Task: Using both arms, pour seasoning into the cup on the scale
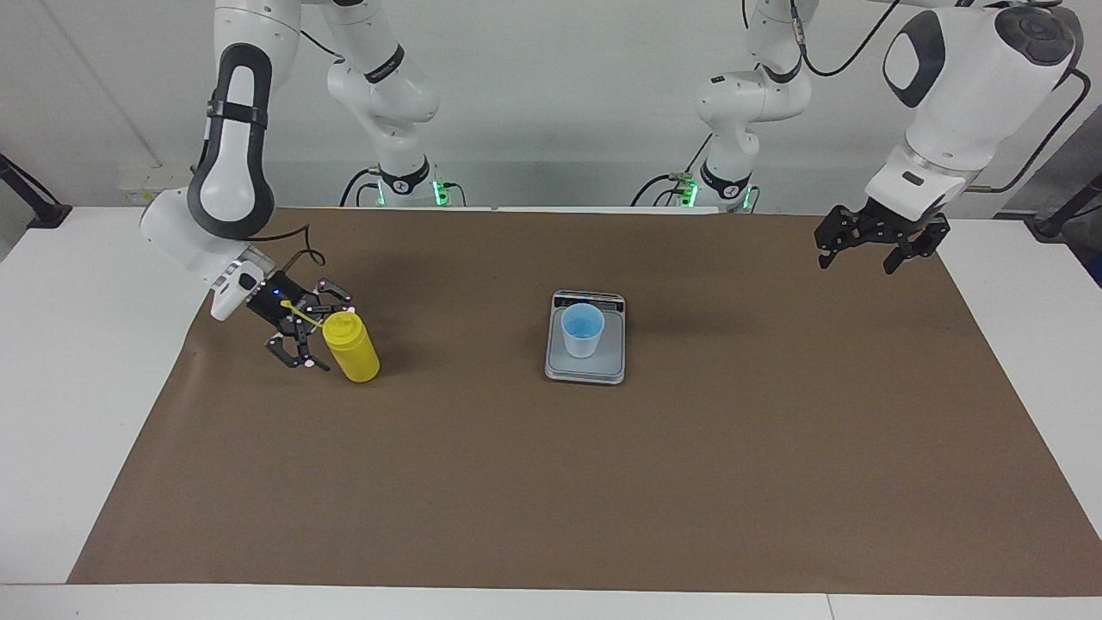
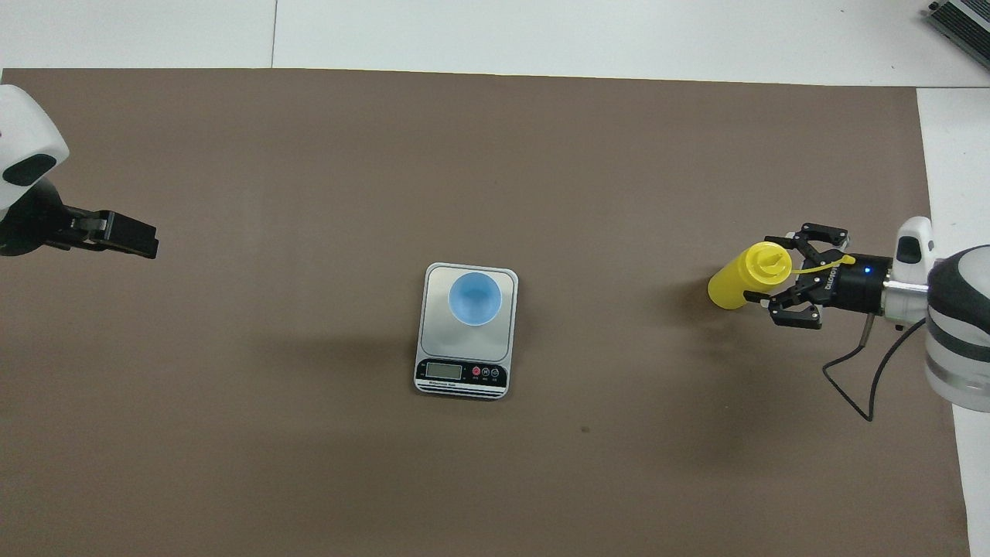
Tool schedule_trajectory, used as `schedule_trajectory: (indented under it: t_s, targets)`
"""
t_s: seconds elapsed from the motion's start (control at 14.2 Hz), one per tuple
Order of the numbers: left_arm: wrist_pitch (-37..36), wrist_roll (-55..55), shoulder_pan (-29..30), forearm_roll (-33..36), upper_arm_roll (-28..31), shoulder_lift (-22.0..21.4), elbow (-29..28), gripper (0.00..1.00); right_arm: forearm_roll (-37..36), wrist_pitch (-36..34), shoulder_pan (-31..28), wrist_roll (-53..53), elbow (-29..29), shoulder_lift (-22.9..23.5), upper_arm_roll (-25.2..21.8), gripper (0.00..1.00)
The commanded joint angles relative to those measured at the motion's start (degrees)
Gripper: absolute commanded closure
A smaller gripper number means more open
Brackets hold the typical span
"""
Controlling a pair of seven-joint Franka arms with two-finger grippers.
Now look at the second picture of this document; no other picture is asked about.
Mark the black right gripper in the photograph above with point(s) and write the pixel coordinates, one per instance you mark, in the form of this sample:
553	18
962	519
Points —
855	282

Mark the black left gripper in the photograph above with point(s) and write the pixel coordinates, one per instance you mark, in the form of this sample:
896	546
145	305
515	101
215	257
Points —
35	224

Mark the yellow squeeze seasoning bottle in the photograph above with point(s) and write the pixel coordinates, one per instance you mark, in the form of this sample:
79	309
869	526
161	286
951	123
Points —
739	278

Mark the light blue plastic cup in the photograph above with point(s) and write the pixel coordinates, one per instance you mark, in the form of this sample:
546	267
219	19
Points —
475	298

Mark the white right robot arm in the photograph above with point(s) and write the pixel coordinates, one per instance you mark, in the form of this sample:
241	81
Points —
959	333

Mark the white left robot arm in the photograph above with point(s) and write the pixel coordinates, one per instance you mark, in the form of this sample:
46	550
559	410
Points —
27	139

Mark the silver digital kitchen scale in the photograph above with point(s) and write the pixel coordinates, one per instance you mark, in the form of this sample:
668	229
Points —
466	363

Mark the grey ribbed metal device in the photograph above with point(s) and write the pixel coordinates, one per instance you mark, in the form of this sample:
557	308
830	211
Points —
967	23

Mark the brown table mat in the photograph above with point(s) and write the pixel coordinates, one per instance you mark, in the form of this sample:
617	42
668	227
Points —
464	155

